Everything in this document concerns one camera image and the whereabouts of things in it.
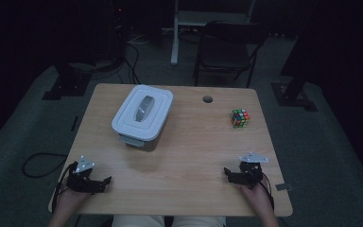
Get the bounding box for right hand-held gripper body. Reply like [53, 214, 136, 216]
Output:
[233, 151, 269, 190]

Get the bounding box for black stand base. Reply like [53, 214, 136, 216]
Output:
[42, 61, 93, 102]
[270, 80, 319, 113]

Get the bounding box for left hand-held gripper cable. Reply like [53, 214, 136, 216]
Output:
[51, 161, 78, 213]

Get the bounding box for black folding chair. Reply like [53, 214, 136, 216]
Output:
[192, 20, 270, 89]

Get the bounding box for person's left hand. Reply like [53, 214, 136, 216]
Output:
[55, 184, 93, 216]

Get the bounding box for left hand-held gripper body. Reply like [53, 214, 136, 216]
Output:
[65, 154, 107, 194]

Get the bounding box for white box lid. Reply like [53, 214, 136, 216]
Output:
[111, 83, 175, 142]

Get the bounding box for multicoloured puzzle cube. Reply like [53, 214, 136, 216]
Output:
[230, 108, 251, 130]

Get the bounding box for black floor cable loop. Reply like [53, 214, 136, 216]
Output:
[21, 152, 69, 179]

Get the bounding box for clear plastic storage box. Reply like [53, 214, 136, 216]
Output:
[117, 133, 164, 153]

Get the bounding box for person's beige trousers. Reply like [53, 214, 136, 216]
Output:
[111, 215, 228, 227]

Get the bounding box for white floor cable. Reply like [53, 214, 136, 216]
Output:
[127, 33, 154, 45]

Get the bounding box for hand-held gripper cable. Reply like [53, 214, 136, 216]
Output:
[51, 161, 78, 213]
[258, 177, 276, 212]

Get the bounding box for black floor cables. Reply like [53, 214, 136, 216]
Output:
[123, 41, 142, 85]

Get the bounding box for right hand-held gripper cable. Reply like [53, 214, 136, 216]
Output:
[258, 177, 276, 212]

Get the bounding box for white metal desk frame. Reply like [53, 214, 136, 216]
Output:
[169, 0, 257, 66]

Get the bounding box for grey tape piece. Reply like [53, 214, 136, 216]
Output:
[274, 183, 294, 192]

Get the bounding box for person's right hand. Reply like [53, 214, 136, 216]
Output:
[239, 179, 271, 207]

